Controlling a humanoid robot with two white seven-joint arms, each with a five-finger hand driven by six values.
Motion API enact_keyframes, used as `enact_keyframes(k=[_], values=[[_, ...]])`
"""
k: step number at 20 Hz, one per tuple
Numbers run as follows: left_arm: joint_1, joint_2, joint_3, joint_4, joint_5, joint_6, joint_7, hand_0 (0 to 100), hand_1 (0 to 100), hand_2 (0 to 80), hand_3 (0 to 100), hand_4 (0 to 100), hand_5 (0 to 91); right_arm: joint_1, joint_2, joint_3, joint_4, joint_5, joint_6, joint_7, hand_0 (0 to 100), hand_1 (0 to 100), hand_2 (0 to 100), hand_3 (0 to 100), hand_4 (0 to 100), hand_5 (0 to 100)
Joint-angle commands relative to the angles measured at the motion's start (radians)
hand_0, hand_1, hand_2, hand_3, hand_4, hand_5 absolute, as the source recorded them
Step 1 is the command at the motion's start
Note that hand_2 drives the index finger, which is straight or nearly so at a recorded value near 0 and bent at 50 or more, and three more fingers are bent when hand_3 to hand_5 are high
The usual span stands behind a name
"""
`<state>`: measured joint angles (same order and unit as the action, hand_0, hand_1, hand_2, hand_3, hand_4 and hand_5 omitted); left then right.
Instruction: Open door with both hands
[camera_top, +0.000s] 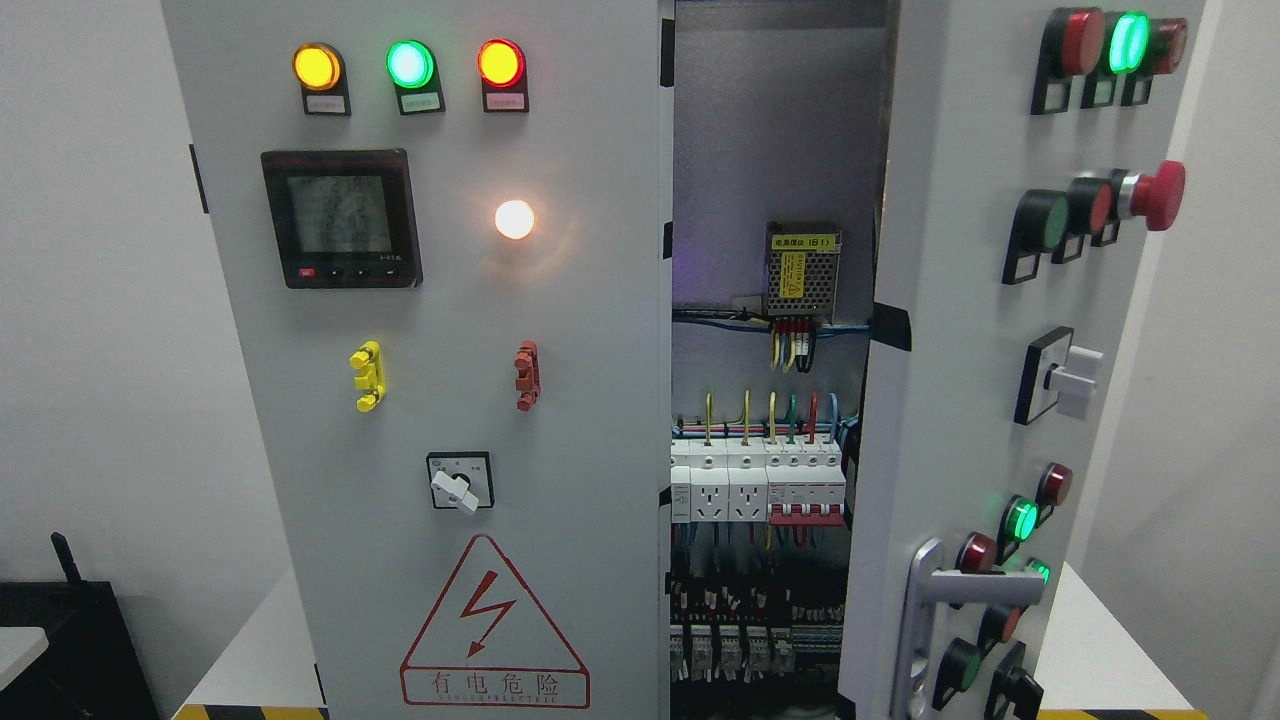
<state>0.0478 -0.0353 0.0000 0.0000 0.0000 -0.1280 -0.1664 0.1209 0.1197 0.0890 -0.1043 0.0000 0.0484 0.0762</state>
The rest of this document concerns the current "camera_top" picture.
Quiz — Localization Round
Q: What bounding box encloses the silver door handle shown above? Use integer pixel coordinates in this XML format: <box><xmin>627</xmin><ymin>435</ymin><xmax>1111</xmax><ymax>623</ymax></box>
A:
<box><xmin>890</xmin><ymin>538</ymin><xmax>1044</xmax><ymax>719</ymax></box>

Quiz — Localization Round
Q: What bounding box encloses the green indicator light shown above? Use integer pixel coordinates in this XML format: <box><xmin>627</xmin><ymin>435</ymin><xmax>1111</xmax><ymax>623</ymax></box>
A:
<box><xmin>385</xmin><ymin>38</ymin><xmax>445</xmax><ymax>115</ymax></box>

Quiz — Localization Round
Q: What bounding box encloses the black box with antenna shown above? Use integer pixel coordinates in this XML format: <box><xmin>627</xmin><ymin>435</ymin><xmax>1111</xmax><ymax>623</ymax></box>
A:
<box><xmin>1</xmin><ymin>532</ymin><xmax>159</xmax><ymax>719</ymax></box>

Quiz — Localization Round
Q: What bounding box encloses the black digital power meter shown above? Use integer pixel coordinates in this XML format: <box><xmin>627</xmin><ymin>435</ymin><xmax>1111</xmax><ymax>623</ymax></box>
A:
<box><xmin>260</xmin><ymin>149</ymin><xmax>422</xmax><ymax>290</ymax></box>

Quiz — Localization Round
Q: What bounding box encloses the red emergency stop button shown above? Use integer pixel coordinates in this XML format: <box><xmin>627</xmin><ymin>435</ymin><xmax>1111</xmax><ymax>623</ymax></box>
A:
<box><xmin>1108</xmin><ymin>160</ymin><xmax>1187</xmax><ymax>232</ymax></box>

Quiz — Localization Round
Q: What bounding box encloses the red terminal connector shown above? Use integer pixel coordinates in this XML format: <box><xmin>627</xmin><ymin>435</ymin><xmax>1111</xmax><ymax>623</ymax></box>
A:
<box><xmin>513</xmin><ymin>340</ymin><xmax>541</xmax><ymax>413</ymax></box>

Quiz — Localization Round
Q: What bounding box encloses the red handle circuit breaker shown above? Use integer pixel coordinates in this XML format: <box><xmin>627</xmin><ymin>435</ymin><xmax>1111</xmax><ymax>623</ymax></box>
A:
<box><xmin>765</xmin><ymin>441</ymin><xmax>846</xmax><ymax>527</ymax></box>

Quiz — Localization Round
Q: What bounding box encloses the yellow terminal connector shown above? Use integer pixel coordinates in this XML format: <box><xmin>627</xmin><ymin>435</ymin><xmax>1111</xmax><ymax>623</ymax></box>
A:
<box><xmin>349</xmin><ymin>340</ymin><xmax>387</xmax><ymax>413</ymax></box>

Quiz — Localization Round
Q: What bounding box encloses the white socket breaker row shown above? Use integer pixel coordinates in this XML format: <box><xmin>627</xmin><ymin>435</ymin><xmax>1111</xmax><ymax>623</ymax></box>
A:
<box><xmin>669</xmin><ymin>437</ymin><xmax>768</xmax><ymax>524</ymax></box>

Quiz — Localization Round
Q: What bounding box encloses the yellow indicator light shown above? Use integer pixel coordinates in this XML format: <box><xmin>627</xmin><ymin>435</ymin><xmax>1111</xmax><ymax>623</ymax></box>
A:
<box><xmin>292</xmin><ymin>42</ymin><xmax>351</xmax><ymax>117</ymax></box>

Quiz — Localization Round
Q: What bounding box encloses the white selector switch right door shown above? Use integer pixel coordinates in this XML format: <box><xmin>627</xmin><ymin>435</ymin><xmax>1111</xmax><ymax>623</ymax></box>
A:
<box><xmin>1014</xmin><ymin>325</ymin><xmax>1106</xmax><ymax>425</ymax></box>

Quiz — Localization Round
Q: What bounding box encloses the red indicator light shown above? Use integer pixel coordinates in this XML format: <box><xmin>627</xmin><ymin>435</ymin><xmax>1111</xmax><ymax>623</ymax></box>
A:
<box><xmin>476</xmin><ymin>38</ymin><xmax>529</xmax><ymax>113</ymax></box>

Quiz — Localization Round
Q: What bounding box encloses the grey cabinet door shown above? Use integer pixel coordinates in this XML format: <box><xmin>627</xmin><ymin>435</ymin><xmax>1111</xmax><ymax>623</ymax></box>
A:
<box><xmin>163</xmin><ymin>1</ymin><xmax>673</xmax><ymax>719</ymax></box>
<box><xmin>838</xmin><ymin>1</ymin><xmax>1204</xmax><ymax>719</ymax></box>

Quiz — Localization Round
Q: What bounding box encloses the white glowing indicator lamp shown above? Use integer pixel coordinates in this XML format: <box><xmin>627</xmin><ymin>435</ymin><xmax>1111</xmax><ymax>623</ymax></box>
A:
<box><xmin>494</xmin><ymin>199</ymin><xmax>536</xmax><ymax>240</ymax></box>

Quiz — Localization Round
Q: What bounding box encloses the white rotary selector switch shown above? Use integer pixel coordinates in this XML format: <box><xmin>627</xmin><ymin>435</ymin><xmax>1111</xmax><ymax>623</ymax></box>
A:
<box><xmin>426</xmin><ymin>451</ymin><xmax>495</xmax><ymax>514</ymax></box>

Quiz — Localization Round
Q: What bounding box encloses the metal mesh power supply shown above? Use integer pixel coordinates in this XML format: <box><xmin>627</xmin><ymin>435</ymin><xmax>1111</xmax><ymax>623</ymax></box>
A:
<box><xmin>763</xmin><ymin>222</ymin><xmax>844</xmax><ymax>319</ymax></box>

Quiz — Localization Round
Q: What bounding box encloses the red electric hazard sign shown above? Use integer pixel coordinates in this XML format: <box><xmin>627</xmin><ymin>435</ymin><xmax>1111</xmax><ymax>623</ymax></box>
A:
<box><xmin>399</xmin><ymin>534</ymin><xmax>591</xmax><ymax>710</ymax></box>

